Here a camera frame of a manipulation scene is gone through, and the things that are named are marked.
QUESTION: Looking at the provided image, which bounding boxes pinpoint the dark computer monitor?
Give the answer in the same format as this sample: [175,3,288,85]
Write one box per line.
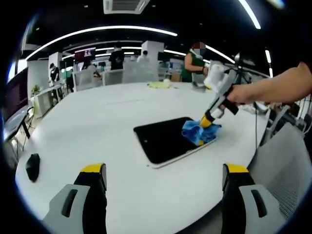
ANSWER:
[3,69,29,119]

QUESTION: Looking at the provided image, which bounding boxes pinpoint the black cable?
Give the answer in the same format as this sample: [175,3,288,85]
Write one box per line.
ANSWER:
[253,106,260,148]

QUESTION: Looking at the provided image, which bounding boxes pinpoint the green potted plant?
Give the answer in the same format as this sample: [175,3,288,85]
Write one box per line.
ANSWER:
[30,84,41,98]

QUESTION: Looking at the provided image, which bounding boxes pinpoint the purple wall screen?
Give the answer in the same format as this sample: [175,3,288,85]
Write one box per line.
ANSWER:
[74,47,97,61]

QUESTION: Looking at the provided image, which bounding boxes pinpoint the black computer mouse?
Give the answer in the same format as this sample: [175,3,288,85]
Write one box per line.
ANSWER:
[25,153,41,182]

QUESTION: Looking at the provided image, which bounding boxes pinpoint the blue cleaning cloth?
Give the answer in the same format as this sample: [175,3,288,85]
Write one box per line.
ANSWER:
[181,119,222,147]

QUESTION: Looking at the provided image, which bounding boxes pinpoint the curved ceiling light strip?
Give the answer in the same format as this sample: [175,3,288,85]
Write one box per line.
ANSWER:
[237,0,262,30]
[25,25,178,61]

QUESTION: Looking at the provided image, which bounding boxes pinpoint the ceiling air conditioner vent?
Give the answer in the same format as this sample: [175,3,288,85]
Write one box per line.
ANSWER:
[103,0,150,15]

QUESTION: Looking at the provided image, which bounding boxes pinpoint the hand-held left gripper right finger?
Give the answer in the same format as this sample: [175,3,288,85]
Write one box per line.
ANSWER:
[221,163,286,234]

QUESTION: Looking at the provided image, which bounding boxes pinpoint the person's right hand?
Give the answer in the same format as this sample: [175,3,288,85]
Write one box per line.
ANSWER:
[226,84,247,107]

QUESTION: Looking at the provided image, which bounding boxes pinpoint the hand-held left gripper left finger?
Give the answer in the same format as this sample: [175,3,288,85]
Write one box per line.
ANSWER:
[42,162,108,234]

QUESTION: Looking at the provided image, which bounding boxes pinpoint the black tripod stand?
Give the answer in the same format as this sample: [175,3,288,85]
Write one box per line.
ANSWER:
[233,52,245,75]

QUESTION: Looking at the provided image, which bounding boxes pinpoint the yellow cloth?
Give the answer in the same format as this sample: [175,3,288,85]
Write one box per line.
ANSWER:
[146,81,172,90]

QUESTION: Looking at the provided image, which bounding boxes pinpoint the grey mesh office chair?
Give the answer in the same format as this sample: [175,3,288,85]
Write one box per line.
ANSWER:
[247,121,310,220]

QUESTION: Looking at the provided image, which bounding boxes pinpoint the white mesh partition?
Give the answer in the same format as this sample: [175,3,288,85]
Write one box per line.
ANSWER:
[121,62,159,84]

